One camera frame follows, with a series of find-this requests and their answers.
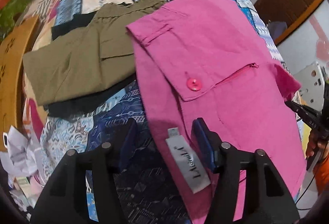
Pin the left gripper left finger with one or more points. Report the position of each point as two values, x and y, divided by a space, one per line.
64 199

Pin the person's right hand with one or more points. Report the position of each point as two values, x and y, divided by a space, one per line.
313 143

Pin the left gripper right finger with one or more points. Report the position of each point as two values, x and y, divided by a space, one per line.
250 189

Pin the yellow wooden board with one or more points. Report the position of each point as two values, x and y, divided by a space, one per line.
13 48

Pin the crumpled white paper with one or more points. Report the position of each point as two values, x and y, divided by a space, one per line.
23 157

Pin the pink pants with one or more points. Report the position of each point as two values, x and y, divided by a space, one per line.
203 59

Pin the olive green folded pants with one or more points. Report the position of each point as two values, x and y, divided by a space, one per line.
88 59

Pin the patchwork patterned bedsheet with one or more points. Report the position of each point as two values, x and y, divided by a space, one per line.
128 33

